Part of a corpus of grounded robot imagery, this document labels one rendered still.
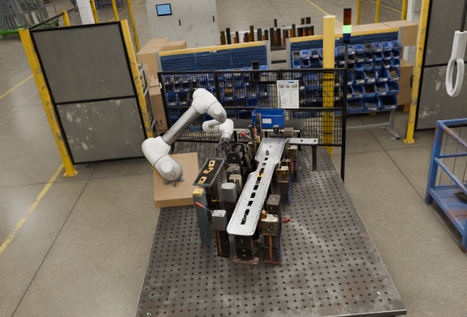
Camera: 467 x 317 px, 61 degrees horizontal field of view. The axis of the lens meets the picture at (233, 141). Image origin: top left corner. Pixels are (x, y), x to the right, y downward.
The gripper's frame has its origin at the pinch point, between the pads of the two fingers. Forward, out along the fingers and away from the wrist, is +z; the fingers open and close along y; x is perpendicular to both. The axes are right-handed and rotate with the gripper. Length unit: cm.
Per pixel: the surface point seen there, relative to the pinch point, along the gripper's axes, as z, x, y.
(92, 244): 82, 152, -3
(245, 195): 48, -54, -26
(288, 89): -79, -48, 21
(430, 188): -29, -140, 172
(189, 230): 74, -5, -26
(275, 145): -17, -44, 19
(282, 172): 20, -68, -2
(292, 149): -10, -64, 16
